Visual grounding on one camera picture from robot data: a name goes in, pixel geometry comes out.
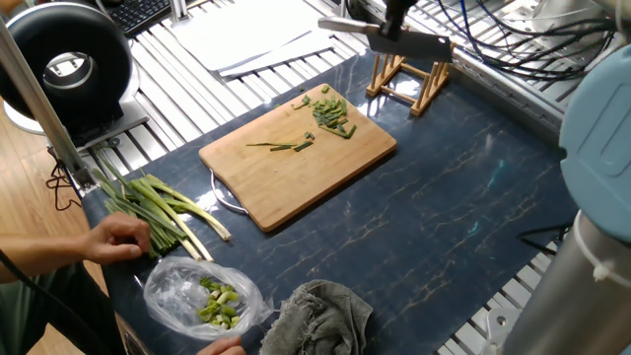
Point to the bunch of green scallion stalks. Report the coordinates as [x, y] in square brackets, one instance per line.
[143, 217]

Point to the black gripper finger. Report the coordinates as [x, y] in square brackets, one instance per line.
[408, 6]
[389, 27]

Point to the clear plastic bag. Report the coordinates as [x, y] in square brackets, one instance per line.
[172, 296]

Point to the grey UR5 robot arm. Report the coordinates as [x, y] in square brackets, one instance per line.
[591, 172]

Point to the person's right hand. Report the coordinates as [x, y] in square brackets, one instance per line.
[222, 347]

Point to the grey-green cloth rag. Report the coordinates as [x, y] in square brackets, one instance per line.
[320, 320]

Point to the wooden peg rack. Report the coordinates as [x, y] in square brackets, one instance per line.
[426, 96]

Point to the white paper sheets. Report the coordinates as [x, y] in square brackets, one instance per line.
[246, 34]

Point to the long green scallion leaves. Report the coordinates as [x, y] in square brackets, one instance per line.
[276, 145]

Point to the wooden cutting board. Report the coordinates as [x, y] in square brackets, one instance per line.
[305, 172]

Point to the steel cleaver knife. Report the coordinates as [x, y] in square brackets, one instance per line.
[419, 47]

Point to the person's left hand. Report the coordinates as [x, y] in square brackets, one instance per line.
[116, 239]

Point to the metal plate with holes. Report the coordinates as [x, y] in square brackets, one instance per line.
[522, 29]

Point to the black computer keyboard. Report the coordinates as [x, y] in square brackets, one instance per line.
[138, 15]

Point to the aluminium frame post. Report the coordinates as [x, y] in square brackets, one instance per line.
[39, 108]

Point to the green trousers leg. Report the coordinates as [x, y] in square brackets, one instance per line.
[29, 315]

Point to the person's left forearm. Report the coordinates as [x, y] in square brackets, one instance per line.
[42, 254]

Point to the chopped scallion pieces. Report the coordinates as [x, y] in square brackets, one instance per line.
[330, 113]
[222, 310]

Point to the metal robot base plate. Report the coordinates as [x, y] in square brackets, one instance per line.
[495, 328]

